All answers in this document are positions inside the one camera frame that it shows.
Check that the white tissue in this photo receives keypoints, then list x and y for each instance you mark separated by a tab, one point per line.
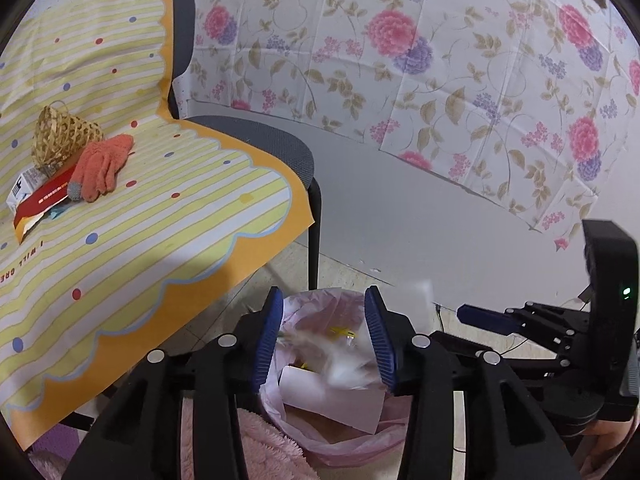
345	370

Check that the orange knitted glove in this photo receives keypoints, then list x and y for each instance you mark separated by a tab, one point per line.
100	165

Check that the orange paper envelope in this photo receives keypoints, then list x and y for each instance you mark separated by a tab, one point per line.
27	227

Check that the red envelope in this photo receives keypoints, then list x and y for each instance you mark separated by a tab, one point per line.
45	195

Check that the woven bamboo basket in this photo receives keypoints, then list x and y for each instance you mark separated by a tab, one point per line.
60	135

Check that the grey office chair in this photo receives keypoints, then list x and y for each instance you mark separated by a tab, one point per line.
270	145

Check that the teal paper scrap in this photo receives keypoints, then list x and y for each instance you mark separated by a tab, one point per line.
56	212

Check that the floral print plastic sheet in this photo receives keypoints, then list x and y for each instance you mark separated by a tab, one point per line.
400	85

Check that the yellow striped cloth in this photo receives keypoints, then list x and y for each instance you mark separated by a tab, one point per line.
150	240

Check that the person's right forearm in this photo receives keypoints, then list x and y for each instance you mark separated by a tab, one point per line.
610	450

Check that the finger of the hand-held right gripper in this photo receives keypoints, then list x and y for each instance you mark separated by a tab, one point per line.
482	319

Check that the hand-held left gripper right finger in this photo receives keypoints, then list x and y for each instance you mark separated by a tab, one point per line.
382	350

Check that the large white paper sheet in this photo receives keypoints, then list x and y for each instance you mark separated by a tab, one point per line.
325	395

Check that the small yellow wrapper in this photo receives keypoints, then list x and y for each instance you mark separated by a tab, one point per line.
342	331

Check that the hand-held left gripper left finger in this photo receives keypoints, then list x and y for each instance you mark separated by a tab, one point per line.
265	345

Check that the small white carton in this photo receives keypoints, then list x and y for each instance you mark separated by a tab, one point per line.
25	190

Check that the bin with pink bag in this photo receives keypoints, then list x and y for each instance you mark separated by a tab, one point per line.
320	310

